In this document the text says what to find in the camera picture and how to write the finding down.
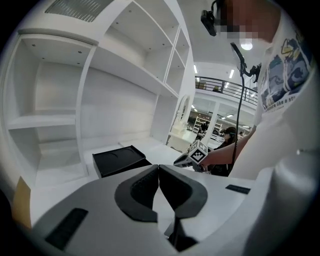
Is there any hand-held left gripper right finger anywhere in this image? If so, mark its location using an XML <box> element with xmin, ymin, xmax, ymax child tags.
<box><xmin>159</xmin><ymin>164</ymin><xmax>255</xmax><ymax>245</ymax></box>

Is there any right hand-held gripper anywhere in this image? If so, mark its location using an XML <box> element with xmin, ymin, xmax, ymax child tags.
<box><xmin>173</xmin><ymin>139</ymin><xmax>209</xmax><ymax>172</ymax></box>

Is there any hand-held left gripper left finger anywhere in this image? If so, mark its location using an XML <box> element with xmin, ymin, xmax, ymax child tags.
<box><xmin>32</xmin><ymin>164</ymin><xmax>181</xmax><ymax>256</ymax></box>

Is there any black box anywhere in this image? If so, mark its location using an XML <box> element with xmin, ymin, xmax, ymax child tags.
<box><xmin>92</xmin><ymin>145</ymin><xmax>153</xmax><ymax>179</ymax></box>

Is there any person's right forearm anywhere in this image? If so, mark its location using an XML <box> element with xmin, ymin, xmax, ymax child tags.
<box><xmin>201</xmin><ymin>124</ymin><xmax>258</xmax><ymax>167</ymax></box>

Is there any white table top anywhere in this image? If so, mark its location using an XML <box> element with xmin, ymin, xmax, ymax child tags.
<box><xmin>29</xmin><ymin>136</ymin><xmax>198</xmax><ymax>236</ymax></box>

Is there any brown cardboard box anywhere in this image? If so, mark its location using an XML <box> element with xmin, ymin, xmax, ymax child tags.
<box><xmin>11</xmin><ymin>176</ymin><xmax>33</xmax><ymax>230</ymax></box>

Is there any white vanity table with mirror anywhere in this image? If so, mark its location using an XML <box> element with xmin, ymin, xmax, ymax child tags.
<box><xmin>165</xmin><ymin>94</ymin><xmax>201</xmax><ymax>153</ymax></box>

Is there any black balcony railing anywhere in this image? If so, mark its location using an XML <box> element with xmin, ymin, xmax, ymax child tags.
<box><xmin>194</xmin><ymin>75</ymin><xmax>258</xmax><ymax>106</ymax></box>

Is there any white shelf hutch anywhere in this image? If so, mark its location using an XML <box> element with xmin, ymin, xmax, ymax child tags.
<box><xmin>3</xmin><ymin>0</ymin><xmax>197</xmax><ymax>187</ymax></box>

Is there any person's head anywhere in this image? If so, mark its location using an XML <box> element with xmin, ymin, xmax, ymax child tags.
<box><xmin>214</xmin><ymin>0</ymin><xmax>282</xmax><ymax>43</ymax></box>

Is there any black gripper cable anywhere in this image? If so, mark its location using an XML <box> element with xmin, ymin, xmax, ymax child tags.
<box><xmin>231</xmin><ymin>74</ymin><xmax>245</xmax><ymax>166</ymax></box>

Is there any black gooseneck mount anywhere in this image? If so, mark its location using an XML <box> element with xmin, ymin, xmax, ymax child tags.
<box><xmin>229</xmin><ymin>41</ymin><xmax>262</xmax><ymax>83</ymax></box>

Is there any black head camera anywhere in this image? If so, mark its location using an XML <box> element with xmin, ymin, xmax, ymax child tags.
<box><xmin>200</xmin><ymin>0</ymin><xmax>218</xmax><ymax>37</ymax></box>

